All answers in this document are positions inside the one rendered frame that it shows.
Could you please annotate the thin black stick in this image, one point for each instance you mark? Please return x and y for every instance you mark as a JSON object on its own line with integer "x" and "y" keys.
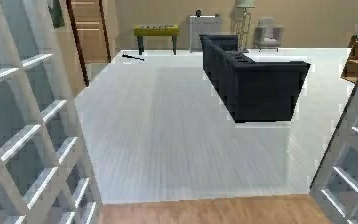
{"x": 133, "y": 57}

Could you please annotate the white cabinet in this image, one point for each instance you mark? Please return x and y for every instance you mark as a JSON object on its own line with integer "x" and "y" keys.
{"x": 204, "y": 31}

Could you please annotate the yellow table with dark legs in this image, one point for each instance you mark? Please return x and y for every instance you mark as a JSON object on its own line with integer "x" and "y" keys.
{"x": 156, "y": 30}

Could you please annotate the black sofa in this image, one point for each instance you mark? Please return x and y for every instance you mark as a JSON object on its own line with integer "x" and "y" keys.
{"x": 263, "y": 90}

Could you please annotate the small black object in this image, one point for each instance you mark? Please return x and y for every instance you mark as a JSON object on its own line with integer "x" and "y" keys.
{"x": 198, "y": 13}

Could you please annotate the pale green floor lamp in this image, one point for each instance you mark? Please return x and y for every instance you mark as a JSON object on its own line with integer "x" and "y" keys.
{"x": 244, "y": 23}

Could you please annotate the grey armchair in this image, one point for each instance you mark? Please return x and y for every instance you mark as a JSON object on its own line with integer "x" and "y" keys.
{"x": 268, "y": 33}

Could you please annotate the brown wooden door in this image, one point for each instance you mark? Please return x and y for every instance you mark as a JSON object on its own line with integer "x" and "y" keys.
{"x": 90, "y": 33}

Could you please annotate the white glazed door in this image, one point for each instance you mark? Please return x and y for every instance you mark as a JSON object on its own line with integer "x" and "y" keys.
{"x": 347, "y": 166}
{"x": 30, "y": 133}

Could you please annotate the dark green framed picture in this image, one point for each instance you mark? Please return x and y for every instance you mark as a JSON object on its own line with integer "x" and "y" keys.
{"x": 56, "y": 13}

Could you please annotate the wooden shelf unit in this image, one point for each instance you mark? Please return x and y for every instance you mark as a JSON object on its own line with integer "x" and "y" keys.
{"x": 357, "y": 60}

